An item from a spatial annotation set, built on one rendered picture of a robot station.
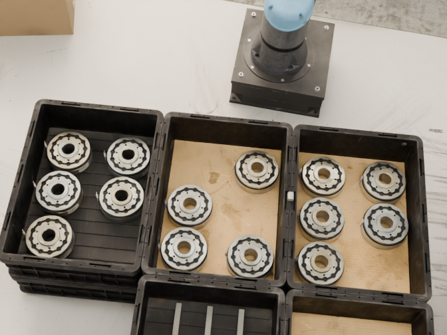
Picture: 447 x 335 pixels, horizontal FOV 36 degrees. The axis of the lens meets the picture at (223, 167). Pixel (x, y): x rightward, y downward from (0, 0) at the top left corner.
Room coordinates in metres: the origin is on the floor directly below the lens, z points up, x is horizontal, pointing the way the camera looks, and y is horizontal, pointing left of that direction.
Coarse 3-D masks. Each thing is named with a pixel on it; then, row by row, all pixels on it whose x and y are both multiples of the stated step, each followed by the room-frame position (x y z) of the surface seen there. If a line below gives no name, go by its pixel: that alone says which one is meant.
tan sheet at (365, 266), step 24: (360, 168) 0.83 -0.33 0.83; (360, 192) 0.76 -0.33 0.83; (360, 216) 0.70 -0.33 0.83; (336, 240) 0.63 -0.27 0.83; (360, 240) 0.64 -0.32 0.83; (360, 264) 0.58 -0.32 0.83; (384, 264) 0.59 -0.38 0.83; (408, 264) 0.59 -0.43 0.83; (384, 288) 0.53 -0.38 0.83; (408, 288) 0.53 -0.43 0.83
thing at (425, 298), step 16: (304, 128) 0.86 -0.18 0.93; (320, 128) 0.87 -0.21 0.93; (336, 128) 0.87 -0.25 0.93; (416, 144) 0.85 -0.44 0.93; (288, 240) 0.58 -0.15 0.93; (288, 256) 0.54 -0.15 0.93; (288, 272) 0.51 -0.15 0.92; (288, 288) 0.48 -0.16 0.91; (304, 288) 0.48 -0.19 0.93; (320, 288) 0.48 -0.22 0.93; (352, 288) 0.48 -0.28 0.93
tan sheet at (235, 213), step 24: (192, 144) 0.85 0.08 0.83; (216, 144) 0.86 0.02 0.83; (192, 168) 0.79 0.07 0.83; (216, 168) 0.79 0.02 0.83; (168, 192) 0.72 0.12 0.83; (216, 192) 0.73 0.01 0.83; (240, 192) 0.73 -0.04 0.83; (216, 216) 0.67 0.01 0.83; (240, 216) 0.67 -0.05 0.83; (264, 216) 0.68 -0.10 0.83; (216, 240) 0.61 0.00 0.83; (216, 264) 0.55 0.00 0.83
